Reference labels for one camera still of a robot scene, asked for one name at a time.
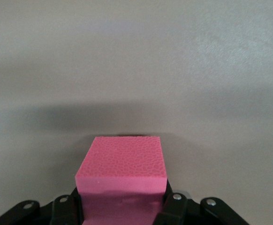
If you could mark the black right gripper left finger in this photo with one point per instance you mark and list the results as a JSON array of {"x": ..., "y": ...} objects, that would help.
[{"x": 63, "y": 211}]

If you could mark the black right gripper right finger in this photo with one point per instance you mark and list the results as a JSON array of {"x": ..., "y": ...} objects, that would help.
[{"x": 176, "y": 208}]

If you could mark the red foam block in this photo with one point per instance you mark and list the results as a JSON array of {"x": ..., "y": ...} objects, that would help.
[{"x": 122, "y": 161}]

